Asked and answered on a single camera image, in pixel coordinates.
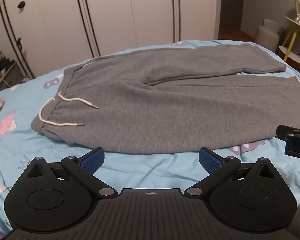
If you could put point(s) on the white round stool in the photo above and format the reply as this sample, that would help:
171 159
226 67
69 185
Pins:
268 36

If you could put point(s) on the white wardrobe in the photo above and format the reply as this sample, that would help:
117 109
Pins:
90 15

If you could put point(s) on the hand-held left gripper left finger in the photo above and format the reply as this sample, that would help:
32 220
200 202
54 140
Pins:
91 160

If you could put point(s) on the black wardrobe knob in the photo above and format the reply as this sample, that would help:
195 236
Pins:
21 4

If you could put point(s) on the yellow-legged side table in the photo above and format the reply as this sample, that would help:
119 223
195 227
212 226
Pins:
293 52

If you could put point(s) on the cluttered bedside cabinet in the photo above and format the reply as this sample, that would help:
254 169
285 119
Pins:
2 71

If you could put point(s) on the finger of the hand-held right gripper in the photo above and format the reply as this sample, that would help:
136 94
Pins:
286 130

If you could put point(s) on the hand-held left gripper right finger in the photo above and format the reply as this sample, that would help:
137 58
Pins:
211 160

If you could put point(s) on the dark wooden door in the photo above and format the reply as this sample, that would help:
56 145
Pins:
232 5

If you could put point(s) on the light blue printed bed sheet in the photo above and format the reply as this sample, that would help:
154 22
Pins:
145 170

